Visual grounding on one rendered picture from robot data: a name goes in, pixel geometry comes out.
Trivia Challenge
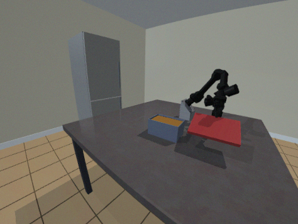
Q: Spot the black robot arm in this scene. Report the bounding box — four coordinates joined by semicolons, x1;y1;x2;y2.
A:
185;69;239;106

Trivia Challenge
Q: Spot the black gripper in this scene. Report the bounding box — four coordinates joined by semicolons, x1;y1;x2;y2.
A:
212;95;227;118

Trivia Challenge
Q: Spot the blue open box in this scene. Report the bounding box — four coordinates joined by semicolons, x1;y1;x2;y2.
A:
148;114;185;143

